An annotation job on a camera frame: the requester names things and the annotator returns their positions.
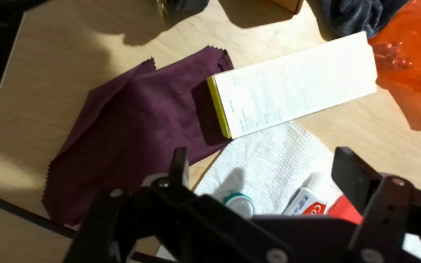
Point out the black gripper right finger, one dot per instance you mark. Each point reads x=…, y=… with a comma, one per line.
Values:
x=386, y=209

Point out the orange plastic bag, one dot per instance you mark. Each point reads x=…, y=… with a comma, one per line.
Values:
x=415, y=58

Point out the dark blue scrunchie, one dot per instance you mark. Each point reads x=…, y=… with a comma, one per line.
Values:
x=346, y=16

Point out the white paper towel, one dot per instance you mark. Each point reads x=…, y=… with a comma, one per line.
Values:
x=273, y=165

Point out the maroon round object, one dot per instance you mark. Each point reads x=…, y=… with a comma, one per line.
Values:
x=123, y=125

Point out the brown wooden block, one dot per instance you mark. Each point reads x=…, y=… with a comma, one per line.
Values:
x=288, y=4

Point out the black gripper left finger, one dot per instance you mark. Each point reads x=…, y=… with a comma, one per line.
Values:
x=102, y=219

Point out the white box with yellow edge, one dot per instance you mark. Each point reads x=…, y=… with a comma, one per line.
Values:
x=292, y=81

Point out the small white red tube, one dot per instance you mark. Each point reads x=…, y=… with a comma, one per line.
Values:
x=303, y=201

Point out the red plastic case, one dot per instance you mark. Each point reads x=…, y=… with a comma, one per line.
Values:
x=342, y=210

